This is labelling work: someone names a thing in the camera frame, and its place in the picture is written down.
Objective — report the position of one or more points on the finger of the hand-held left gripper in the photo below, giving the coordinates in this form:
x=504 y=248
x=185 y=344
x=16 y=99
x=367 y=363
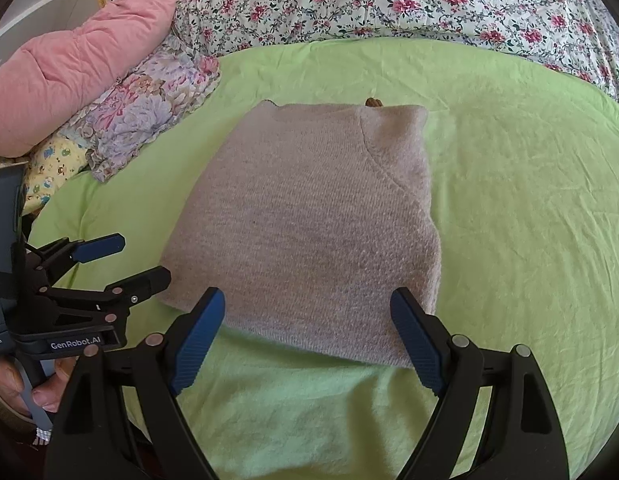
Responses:
x=101 y=248
x=144 y=282

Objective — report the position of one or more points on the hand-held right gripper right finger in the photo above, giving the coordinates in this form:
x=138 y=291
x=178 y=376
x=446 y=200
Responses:
x=419 y=342

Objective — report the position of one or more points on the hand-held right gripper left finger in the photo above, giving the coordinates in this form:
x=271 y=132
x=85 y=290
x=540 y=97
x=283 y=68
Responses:
x=199 y=342

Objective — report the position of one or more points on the beige knit sweater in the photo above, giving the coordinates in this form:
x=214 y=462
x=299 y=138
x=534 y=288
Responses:
x=309 y=220

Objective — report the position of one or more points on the person's left hand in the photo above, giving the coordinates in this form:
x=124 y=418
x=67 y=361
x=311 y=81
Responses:
x=50 y=396

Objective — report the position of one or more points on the yellow printed cloth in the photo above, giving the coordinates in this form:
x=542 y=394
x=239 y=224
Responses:
x=59 y=160

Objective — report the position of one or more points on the light green fuzzy cloth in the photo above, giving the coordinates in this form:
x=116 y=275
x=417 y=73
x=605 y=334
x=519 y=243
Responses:
x=314 y=410

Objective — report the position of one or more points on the pastel floral pillow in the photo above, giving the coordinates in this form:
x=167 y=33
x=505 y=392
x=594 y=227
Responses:
x=144 y=105

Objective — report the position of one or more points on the light green bed sheet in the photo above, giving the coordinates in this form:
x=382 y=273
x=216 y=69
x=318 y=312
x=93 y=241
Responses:
x=514 y=210

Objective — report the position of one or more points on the pink quilted pillow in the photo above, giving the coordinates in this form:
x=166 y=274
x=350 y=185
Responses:
x=79 y=60

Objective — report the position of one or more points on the white red floral quilt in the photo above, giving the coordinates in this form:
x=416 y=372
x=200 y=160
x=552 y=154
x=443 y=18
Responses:
x=389 y=0

